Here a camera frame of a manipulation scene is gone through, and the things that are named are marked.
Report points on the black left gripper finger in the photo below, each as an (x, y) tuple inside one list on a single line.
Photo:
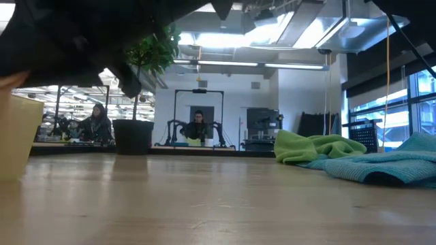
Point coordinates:
[(127, 80)]

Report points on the green microfiber towel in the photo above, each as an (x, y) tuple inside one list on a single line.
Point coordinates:
[(306, 146)]

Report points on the black background robot arm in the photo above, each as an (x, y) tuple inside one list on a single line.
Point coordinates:
[(172, 131), (221, 132)]

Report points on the teal microfiber towel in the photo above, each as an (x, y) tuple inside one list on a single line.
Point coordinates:
[(391, 166)]

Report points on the person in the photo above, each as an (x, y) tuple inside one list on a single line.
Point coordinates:
[(97, 126), (198, 129)]

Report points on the green potted plant black pot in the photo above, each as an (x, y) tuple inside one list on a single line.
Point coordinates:
[(133, 136)]

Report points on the background robot station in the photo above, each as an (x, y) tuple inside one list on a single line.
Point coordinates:
[(63, 127)]

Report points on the grey door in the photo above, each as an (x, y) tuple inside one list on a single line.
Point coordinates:
[(207, 112)]

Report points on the long ceiling light strip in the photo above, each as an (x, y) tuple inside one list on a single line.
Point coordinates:
[(228, 63)]

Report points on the yellow translucent plastic bin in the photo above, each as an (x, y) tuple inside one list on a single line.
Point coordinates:
[(20, 143)]

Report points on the black equipment cabinet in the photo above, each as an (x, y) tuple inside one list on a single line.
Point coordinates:
[(262, 119)]

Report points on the black folded panel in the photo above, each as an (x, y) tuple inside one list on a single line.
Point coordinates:
[(313, 124)]

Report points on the black perforated panel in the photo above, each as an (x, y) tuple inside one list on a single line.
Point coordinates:
[(366, 136)]

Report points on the black gantry frame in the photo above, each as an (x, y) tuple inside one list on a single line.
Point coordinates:
[(199, 90), (57, 109)]

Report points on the black aluminium table frame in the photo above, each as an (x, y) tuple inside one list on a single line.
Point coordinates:
[(204, 153)]

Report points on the silver air duct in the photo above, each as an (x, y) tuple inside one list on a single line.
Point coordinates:
[(306, 27)]

